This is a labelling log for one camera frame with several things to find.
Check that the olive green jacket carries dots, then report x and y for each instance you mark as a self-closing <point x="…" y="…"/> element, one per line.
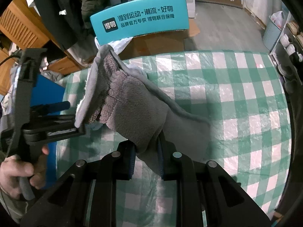
<point x="101" y="0"/>

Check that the brown cardboard box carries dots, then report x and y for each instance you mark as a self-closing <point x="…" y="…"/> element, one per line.
<point x="161" y="42"/>

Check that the metal shoe rack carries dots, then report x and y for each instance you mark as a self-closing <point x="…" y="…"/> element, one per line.
<point x="291" y="52"/>

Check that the white red plastic bag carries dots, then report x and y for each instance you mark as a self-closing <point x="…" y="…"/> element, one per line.
<point x="277" y="19"/>

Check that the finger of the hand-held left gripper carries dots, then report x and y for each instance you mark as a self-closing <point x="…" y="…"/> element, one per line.
<point x="62" y="106"/>

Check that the light blue bin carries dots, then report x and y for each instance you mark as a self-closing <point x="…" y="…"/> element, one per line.
<point x="272" y="36"/>

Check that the wooden wardrobe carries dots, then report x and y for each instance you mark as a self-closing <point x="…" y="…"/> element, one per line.
<point x="26" y="28"/>

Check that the group of shoes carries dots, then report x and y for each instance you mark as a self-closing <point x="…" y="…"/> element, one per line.
<point x="290" y="45"/>

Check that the blue cardboard box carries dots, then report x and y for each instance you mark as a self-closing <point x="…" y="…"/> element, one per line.
<point x="49" y="89"/>

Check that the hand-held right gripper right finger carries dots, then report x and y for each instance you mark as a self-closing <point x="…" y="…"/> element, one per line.
<point x="160" y="163"/>

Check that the black jacket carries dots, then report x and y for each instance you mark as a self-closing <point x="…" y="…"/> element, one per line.
<point x="59" y="11"/>

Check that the grey fleece sock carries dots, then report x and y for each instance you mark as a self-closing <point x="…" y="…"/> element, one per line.
<point x="137" y="104"/>

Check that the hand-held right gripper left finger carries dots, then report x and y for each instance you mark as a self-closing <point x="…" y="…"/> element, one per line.
<point x="131" y="165"/>

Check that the grey clothing pile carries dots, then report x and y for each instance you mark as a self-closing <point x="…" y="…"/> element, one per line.
<point x="52" y="71"/>

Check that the person's left hand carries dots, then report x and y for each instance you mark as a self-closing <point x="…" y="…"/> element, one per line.
<point x="14" y="172"/>

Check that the green checked tablecloth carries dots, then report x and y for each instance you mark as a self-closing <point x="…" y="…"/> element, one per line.
<point x="224" y="123"/>

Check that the teal box lid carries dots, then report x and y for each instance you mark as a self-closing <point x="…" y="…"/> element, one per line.
<point x="142" y="21"/>

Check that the person's left forearm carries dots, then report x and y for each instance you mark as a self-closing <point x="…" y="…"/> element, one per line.
<point x="9" y="208"/>

